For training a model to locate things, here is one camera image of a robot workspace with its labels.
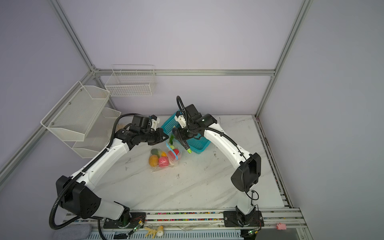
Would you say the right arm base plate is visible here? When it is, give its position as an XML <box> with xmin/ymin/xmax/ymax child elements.
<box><xmin>223</xmin><ymin>210</ymin><xmax>265</xmax><ymax>228</ymax></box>

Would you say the white wire basket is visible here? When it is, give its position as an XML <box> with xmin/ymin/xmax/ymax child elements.
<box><xmin>105</xmin><ymin>65</ymin><xmax>157</xmax><ymax>97</ymax></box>

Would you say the white mesh upper shelf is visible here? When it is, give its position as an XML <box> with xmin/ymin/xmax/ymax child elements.
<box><xmin>41</xmin><ymin>82</ymin><xmax>110</xmax><ymax>142</ymax></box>

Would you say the white mesh shelf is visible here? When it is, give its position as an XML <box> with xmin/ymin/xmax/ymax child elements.
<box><xmin>71</xmin><ymin>108</ymin><xmax>121</xmax><ymax>159</ymax></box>
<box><xmin>41</xmin><ymin>82</ymin><xmax>110</xmax><ymax>142</ymax></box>

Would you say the yellow toy mango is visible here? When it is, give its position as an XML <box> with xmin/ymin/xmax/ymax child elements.
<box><xmin>149</xmin><ymin>155</ymin><xmax>159</xmax><ymax>168</ymax></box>

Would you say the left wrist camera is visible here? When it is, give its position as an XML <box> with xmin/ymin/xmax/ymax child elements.
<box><xmin>150</xmin><ymin>115</ymin><xmax>160</xmax><ymax>131</ymax></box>

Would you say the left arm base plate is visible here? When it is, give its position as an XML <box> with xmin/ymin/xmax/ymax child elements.
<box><xmin>103</xmin><ymin>212</ymin><xmax>147</xmax><ymax>229</ymax></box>

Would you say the clear zip top bag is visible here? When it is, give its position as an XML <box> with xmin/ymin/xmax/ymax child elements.
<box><xmin>148</xmin><ymin>133</ymin><xmax>183</xmax><ymax>172</ymax></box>

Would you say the teal plastic basket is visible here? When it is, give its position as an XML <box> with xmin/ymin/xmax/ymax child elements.
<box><xmin>162</xmin><ymin>111</ymin><xmax>211</xmax><ymax>154</ymax></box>

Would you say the pink toy pig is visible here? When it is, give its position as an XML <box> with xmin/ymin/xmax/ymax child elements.
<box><xmin>276</xmin><ymin>223</ymin><xmax>287</xmax><ymax>231</ymax></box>

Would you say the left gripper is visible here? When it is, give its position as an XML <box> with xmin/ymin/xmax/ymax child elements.
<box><xmin>140</xmin><ymin>127</ymin><xmax>169</xmax><ymax>146</ymax></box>

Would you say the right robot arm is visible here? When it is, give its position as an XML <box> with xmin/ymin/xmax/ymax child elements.
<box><xmin>172</xmin><ymin>98</ymin><xmax>261</xmax><ymax>221</ymax></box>

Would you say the white toy radish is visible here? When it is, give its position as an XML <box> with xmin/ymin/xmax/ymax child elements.
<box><xmin>168</xmin><ymin>133</ymin><xmax>175</xmax><ymax>150</ymax></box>

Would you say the grey cloth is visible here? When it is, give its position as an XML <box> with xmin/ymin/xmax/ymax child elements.
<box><xmin>53</xmin><ymin>224</ymin><xmax>92</xmax><ymax>240</ymax></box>

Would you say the pink toy fruit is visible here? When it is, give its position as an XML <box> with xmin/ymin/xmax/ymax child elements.
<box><xmin>158</xmin><ymin>157</ymin><xmax>170</xmax><ymax>168</ymax></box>

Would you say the white mesh lower shelf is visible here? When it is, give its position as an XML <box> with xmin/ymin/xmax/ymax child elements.
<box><xmin>71</xmin><ymin>108</ymin><xmax>121</xmax><ymax>159</ymax></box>

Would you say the wooden toy figure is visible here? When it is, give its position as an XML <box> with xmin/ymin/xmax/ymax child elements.
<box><xmin>144</xmin><ymin>226</ymin><xmax>165</xmax><ymax>239</ymax></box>

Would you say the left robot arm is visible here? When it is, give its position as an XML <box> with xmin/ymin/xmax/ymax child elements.
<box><xmin>49</xmin><ymin>114</ymin><xmax>168</xmax><ymax>230</ymax></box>

